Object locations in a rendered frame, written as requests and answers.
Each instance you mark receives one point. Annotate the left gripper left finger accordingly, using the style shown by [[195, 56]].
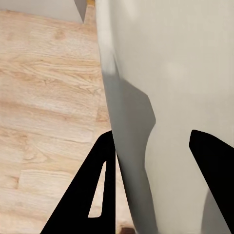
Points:
[[71, 214]]

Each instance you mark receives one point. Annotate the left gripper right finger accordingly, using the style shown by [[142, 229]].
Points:
[[215, 159]]

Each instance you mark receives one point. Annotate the bowl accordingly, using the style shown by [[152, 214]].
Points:
[[167, 68]]

